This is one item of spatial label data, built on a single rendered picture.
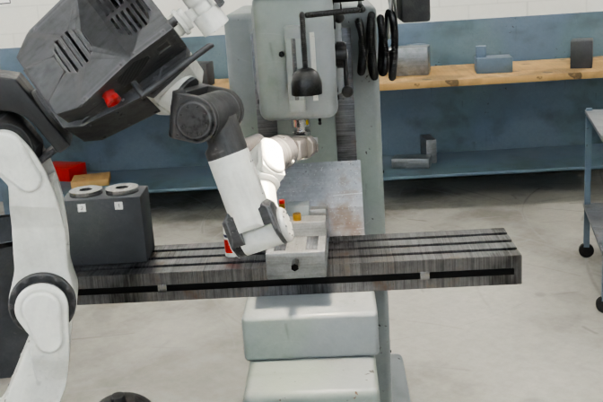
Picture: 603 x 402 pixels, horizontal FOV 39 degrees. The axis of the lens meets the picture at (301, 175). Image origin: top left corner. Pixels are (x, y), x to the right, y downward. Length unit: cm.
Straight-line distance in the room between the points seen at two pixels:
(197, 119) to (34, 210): 41
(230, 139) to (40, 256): 49
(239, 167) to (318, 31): 50
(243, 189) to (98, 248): 72
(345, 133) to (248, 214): 91
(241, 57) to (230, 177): 89
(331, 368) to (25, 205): 83
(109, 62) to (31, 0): 510
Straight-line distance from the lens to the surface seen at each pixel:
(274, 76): 212
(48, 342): 194
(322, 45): 211
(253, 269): 222
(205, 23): 187
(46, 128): 183
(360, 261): 222
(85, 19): 173
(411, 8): 240
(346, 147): 261
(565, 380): 365
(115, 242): 235
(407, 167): 600
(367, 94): 259
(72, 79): 172
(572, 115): 674
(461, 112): 655
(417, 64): 591
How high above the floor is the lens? 170
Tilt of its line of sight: 14 degrees down
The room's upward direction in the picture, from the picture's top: 4 degrees counter-clockwise
